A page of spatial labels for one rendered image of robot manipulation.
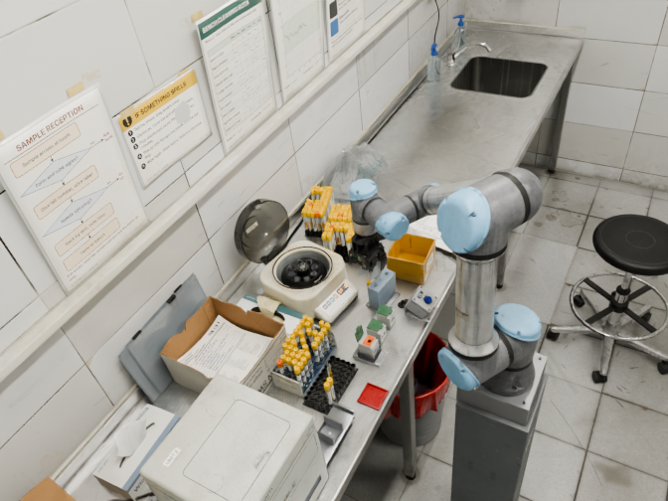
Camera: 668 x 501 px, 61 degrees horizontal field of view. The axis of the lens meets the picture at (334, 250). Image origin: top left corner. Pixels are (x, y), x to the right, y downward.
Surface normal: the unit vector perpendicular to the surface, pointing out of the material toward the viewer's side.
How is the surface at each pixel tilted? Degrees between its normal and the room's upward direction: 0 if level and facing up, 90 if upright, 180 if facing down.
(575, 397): 0
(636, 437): 0
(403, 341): 0
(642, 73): 90
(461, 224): 80
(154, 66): 90
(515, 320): 10
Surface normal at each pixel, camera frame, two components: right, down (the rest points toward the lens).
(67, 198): 0.87, 0.31
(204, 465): -0.11, -0.73
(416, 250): -0.41, 0.65
